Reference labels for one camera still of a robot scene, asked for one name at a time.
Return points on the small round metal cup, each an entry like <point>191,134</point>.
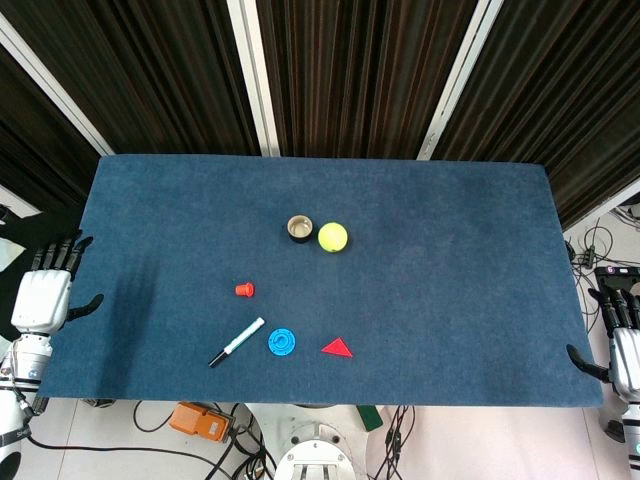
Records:
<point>300,229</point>

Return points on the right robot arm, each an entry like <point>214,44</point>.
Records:
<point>627,430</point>

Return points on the small red cap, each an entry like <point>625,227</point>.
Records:
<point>245,289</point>

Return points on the red triangle piece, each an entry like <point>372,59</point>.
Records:
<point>338,347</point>

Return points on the yellow tennis ball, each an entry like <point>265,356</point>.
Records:
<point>332,237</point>

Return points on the white aluminium frame post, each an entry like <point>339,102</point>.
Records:
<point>253,75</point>
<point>457,80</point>
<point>54,89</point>

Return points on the blue felt table cover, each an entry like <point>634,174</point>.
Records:
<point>320,280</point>

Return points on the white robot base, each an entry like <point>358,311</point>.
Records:
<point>316,452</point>

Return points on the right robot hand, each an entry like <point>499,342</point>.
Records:
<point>620,335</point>

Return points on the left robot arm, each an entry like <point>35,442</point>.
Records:
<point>20,390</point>

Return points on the blue round disc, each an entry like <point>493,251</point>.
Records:
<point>281,342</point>

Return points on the orange foot pedal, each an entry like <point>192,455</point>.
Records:
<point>199,422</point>

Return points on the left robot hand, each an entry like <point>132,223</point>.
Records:
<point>42,300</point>

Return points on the green flat piece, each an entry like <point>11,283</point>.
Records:
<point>370,416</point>

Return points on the white marker pen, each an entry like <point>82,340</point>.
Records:
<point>237,341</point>

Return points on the black power strip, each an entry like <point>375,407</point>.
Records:
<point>590,255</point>

